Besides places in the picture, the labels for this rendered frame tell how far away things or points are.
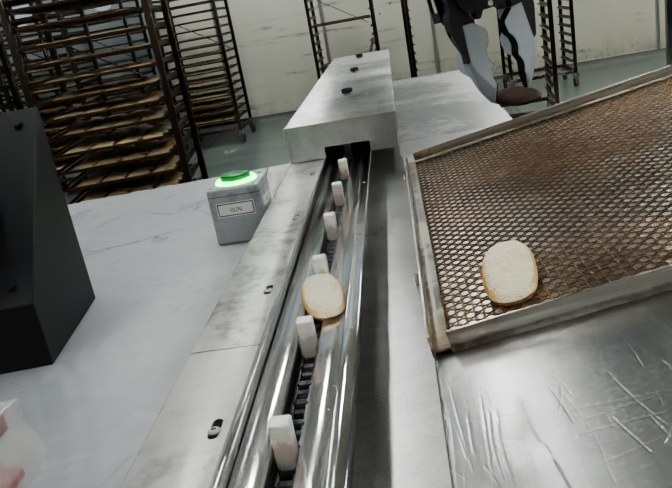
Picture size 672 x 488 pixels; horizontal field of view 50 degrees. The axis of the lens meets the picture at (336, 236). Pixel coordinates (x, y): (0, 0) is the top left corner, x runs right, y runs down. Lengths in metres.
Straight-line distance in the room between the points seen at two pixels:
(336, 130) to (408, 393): 0.68
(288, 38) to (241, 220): 6.84
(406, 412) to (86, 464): 0.23
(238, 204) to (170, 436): 0.51
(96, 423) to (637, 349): 0.40
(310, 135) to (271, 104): 6.70
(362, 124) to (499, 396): 0.80
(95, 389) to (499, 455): 0.41
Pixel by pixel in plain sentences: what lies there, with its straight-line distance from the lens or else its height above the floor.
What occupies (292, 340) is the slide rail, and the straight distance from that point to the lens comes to 0.58.
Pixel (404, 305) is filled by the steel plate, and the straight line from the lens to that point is 0.68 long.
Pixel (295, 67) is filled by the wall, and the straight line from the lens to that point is 7.77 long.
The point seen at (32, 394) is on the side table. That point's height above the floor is 0.82.
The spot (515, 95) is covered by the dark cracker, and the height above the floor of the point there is 0.97.
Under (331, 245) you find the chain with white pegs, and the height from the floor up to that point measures 0.84.
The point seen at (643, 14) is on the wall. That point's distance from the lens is 8.11.
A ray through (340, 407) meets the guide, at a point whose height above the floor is 0.86.
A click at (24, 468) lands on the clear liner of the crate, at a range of 0.44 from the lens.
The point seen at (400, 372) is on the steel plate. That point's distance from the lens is 0.57.
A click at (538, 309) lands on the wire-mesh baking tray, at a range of 0.44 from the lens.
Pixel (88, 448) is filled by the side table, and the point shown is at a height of 0.82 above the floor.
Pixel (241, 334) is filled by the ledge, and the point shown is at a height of 0.86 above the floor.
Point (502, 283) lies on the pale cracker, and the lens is 0.48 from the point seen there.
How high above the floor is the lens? 1.10
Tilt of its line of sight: 18 degrees down
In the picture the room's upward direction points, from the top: 11 degrees counter-clockwise
